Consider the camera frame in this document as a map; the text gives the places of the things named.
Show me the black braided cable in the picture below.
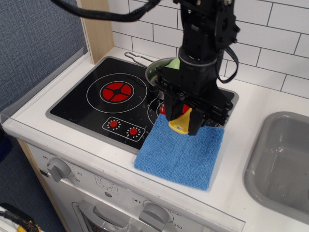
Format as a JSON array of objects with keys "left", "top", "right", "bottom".
[{"left": 50, "top": 0, "right": 165, "bottom": 23}]

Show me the green item in pot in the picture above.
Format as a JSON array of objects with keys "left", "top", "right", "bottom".
[{"left": 165, "top": 58, "right": 180, "bottom": 70}]

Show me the white toy oven front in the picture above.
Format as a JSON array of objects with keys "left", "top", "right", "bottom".
[{"left": 29, "top": 145, "right": 245, "bottom": 232}]

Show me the grey right oven knob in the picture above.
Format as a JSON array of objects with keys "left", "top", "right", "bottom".
[{"left": 139, "top": 203, "right": 170, "bottom": 232}]

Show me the grey oven knob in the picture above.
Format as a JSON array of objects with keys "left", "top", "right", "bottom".
[
  {"left": 47, "top": 158, "right": 71, "bottom": 183},
  {"left": 139, "top": 203, "right": 170, "bottom": 232}
]

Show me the grey sink basin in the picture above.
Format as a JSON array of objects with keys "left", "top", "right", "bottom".
[{"left": 244, "top": 112, "right": 309, "bottom": 224}]

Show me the grey left oven knob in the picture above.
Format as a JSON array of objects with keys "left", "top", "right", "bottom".
[{"left": 47, "top": 158, "right": 71, "bottom": 183}]

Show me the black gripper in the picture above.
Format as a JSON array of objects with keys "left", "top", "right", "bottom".
[{"left": 154, "top": 59, "right": 233, "bottom": 135}]

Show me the black toy stove top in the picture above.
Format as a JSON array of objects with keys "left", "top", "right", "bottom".
[{"left": 45, "top": 56, "right": 239, "bottom": 155}]

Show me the wooden side post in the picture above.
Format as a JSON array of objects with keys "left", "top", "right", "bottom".
[{"left": 76, "top": 0, "right": 114, "bottom": 65}]

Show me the blue microfiber cloth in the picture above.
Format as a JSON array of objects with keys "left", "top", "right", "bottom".
[{"left": 134, "top": 115, "right": 225, "bottom": 190}]

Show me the black cable bottom left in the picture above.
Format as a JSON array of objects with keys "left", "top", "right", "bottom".
[{"left": 0, "top": 209, "right": 39, "bottom": 232}]

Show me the small metal pot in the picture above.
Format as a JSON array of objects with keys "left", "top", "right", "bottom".
[{"left": 124, "top": 52, "right": 174, "bottom": 100}]

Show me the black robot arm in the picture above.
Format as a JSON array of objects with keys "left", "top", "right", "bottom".
[{"left": 155, "top": 0, "right": 240, "bottom": 135}]

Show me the yellow dish brush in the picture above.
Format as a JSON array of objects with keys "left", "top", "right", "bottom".
[{"left": 169, "top": 108, "right": 192, "bottom": 134}]

